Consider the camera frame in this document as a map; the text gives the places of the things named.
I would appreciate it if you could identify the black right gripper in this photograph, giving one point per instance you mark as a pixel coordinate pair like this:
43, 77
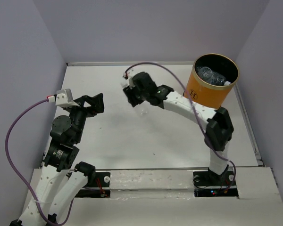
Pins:
129, 93

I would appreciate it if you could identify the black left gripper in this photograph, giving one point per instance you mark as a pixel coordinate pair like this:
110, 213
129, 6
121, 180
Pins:
97, 103

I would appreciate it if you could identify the tall clear bottle white cap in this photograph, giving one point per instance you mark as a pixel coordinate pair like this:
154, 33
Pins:
142, 110

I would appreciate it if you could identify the orange cylindrical bin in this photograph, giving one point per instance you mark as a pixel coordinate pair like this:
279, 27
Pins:
204, 92

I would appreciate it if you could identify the clear bottle front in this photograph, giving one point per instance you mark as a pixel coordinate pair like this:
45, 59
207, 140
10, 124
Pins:
218, 80

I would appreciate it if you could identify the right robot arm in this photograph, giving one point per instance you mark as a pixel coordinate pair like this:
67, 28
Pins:
216, 124

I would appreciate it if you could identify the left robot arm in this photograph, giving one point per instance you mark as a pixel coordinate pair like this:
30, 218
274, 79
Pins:
59, 181

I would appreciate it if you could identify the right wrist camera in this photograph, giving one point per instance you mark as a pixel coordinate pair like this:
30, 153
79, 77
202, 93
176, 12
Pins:
127, 81

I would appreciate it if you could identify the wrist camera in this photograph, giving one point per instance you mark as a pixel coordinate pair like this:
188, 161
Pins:
64, 98
127, 81

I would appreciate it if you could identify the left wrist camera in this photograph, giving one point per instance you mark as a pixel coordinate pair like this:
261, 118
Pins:
64, 98

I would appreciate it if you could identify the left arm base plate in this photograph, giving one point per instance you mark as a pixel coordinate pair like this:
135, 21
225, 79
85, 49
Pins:
97, 187

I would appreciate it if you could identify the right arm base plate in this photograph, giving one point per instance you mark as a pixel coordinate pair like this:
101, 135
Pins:
206, 187

